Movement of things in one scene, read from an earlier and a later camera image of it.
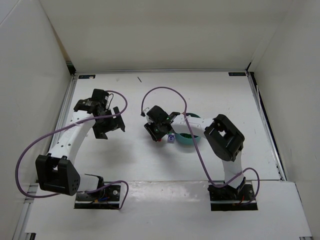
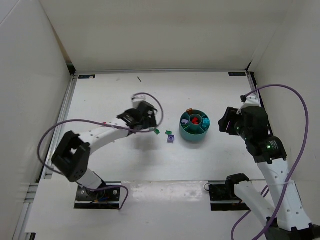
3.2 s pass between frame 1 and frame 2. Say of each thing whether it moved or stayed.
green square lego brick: moved
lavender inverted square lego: stayed
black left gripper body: moved
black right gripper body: moved
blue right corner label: stayed
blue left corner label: stayed
